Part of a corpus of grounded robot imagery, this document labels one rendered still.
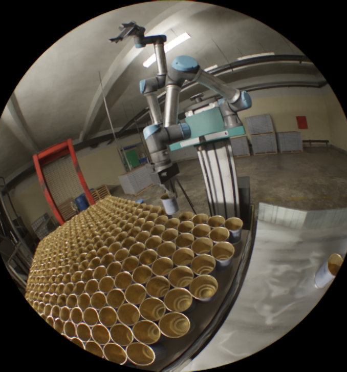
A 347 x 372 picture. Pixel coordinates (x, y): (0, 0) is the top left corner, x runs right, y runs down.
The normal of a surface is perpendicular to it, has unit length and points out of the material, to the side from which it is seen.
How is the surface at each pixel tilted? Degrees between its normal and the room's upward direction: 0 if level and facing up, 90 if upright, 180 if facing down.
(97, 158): 90
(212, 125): 90
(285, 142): 89
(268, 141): 91
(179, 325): 2
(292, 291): 0
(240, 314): 0
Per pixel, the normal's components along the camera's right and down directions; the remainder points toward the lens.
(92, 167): 0.75, -0.03
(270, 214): -0.78, 0.43
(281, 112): -0.58, 0.44
